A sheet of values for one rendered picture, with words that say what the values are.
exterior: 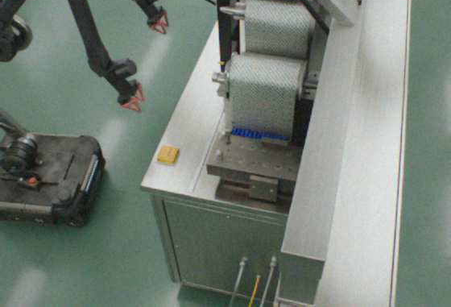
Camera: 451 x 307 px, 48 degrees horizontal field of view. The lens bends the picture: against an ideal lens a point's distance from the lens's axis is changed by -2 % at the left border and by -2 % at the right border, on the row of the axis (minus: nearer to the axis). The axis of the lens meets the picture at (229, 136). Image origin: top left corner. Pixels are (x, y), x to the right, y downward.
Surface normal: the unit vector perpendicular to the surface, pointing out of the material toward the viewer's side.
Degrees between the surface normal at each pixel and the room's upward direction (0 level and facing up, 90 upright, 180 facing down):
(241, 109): 90
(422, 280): 0
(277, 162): 0
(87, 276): 0
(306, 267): 90
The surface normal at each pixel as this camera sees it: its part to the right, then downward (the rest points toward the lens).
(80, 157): -0.04, -0.66
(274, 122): -0.25, 0.73
